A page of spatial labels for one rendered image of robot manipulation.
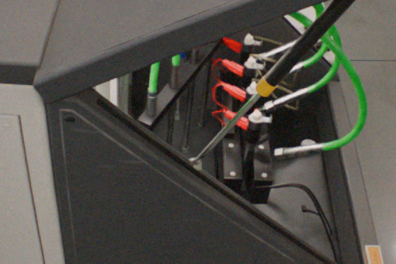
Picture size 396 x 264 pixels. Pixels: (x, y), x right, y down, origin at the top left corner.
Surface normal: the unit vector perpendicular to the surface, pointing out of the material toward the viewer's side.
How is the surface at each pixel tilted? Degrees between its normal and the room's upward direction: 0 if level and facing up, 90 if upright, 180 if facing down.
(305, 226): 0
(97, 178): 90
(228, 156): 0
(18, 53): 0
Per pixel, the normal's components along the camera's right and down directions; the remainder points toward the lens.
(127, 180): 0.04, 0.68
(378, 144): 0.12, -0.74
